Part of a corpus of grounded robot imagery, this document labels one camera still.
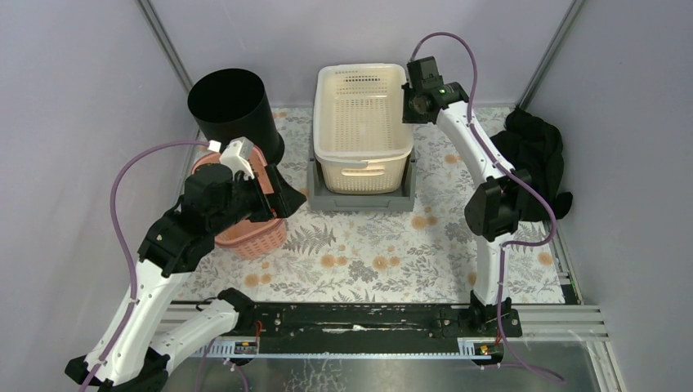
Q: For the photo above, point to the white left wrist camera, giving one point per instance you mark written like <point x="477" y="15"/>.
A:
<point x="236" y="157"/>

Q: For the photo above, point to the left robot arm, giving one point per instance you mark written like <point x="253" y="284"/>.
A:
<point x="128" y="358"/>

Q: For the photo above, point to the white perforated plastic basket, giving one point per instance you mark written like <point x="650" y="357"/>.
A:
<point x="358" y="112"/>

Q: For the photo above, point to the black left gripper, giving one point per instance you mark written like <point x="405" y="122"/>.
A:
<point x="264" y="200"/>

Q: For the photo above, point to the aluminium frame rail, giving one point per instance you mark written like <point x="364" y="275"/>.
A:
<point x="539" y="323"/>

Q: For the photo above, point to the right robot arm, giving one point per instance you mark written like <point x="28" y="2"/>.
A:
<point x="494" y="210"/>

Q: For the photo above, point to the grey plastic storage bin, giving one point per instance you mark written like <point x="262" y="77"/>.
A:
<point x="323" y="200"/>

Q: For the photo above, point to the black cylindrical bin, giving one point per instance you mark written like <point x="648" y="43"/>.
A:
<point x="232" y="103"/>

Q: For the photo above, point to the floral patterned table mat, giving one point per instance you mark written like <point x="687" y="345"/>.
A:
<point x="426" y="255"/>

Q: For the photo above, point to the cream plastic laundry basket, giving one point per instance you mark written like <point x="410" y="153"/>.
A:
<point x="363" y="165"/>

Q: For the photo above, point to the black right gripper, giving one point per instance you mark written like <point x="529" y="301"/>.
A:
<point x="407" y="117"/>

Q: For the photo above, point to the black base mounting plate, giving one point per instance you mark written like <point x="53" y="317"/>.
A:
<point x="371" y="328"/>

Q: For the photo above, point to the black crumpled cloth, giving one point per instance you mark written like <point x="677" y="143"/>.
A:
<point x="529" y="143"/>

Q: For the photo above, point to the pink perforated plastic basket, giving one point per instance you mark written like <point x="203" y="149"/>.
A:
<point x="250" y="239"/>

